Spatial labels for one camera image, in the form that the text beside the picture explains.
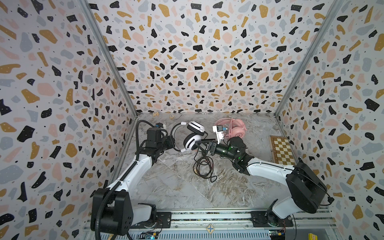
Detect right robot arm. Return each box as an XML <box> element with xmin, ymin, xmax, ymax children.
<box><xmin>192</xmin><ymin>137</ymin><xmax>328</xmax><ymax>227</ymax></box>

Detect wooden tile on rail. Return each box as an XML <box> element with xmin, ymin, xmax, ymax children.
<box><xmin>206</xmin><ymin>224</ymin><xmax>215</xmax><ymax>234</ymax></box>

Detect pink headphones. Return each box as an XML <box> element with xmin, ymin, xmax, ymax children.
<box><xmin>215</xmin><ymin>118</ymin><xmax>247</xmax><ymax>139</ymax></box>

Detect wooden chessboard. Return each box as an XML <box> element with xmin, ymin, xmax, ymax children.
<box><xmin>270</xmin><ymin>136</ymin><xmax>296</xmax><ymax>166</ymax></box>

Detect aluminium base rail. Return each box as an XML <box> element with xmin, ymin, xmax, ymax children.
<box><xmin>116</xmin><ymin>208</ymin><xmax>343</xmax><ymax>240</ymax></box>

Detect yellow block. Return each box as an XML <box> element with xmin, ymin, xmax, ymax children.
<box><xmin>308</xmin><ymin>233</ymin><xmax>318</xmax><ymax>240</ymax></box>

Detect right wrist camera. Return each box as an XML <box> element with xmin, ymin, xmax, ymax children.
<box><xmin>213</xmin><ymin>125</ymin><xmax>227</xmax><ymax>144</ymax></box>

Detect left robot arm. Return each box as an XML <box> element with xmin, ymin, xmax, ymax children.
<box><xmin>91</xmin><ymin>125</ymin><xmax>174</xmax><ymax>240</ymax></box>

